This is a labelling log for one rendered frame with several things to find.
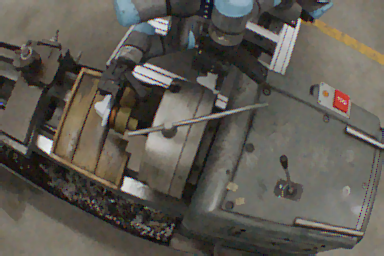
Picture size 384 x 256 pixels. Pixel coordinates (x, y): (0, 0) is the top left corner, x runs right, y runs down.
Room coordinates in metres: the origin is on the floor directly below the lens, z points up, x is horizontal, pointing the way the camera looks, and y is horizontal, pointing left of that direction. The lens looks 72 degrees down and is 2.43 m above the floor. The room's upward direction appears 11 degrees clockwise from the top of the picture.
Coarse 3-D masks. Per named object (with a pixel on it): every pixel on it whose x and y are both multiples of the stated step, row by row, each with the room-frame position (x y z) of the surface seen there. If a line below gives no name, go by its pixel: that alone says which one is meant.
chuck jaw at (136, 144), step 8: (136, 136) 0.37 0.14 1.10; (144, 136) 0.38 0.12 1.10; (128, 144) 0.35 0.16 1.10; (136, 144) 0.35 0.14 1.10; (144, 144) 0.36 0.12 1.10; (128, 152) 0.33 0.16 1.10; (136, 152) 0.33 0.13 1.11; (136, 160) 0.31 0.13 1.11; (128, 168) 0.28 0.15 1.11; (136, 168) 0.28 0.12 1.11
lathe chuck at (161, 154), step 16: (176, 80) 0.52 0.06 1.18; (176, 96) 0.46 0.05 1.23; (192, 96) 0.47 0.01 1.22; (160, 112) 0.41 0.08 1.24; (176, 112) 0.42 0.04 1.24; (192, 112) 0.43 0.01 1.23; (176, 128) 0.38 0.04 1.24; (160, 144) 0.33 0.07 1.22; (176, 144) 0.34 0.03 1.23; (144, 160) 0.29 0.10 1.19; (160, 160) 0.30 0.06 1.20; (176, 160) 0.31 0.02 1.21; (144, 176) 0.26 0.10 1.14; (160, 176) 0.27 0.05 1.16
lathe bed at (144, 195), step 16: (0, 64) 0.64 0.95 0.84; (0, 80) 0.57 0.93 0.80; (16, 80) 0.56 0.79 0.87; (64, 80) 0.60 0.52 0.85; (0, 96) 0.51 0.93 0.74; (64, 96) 0.53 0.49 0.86; (48, 112) 0.49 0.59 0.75; (48, 128) 0.39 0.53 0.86; (48, 144) 0.33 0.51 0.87; (128, 176) 0.31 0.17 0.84; (128, 192) 0.25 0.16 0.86; (144, 192) 0.26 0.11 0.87; (160, 192) 0.28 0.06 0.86; (192, 192) 0.30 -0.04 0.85; (160, 208) 0.24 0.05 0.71; (176, 208) 0.23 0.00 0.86
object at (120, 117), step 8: (120, 104) 0.46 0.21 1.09; (112, 112) 0.42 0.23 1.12; (120, 112) 0.43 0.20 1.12; (128, 112) 0.43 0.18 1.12; (112, 120) 0.40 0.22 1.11; (120, 120) 0.40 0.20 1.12; (128, 120) 0.41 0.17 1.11; (136, 120) 0.42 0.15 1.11; (112, 128) 0.39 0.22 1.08; (120, 128) 0.39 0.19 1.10; (128, 128) 0.39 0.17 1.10; (136, 128) 0.40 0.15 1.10
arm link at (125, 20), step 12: (120, 0) 0.64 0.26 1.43; (132, 0) 0.64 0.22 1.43; (144, 0) 0.65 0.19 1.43; (156, 0) 0.65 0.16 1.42; (168, 0) 0.66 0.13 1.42; (120, 12) 0.61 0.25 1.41; (132, 12) 0.61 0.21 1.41; (144, 12) 0.62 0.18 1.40; (156, 12) 0.63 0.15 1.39; (168, 12) 0.64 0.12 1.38; (120, 24) 0.60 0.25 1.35; (132, 24) 0.60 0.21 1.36
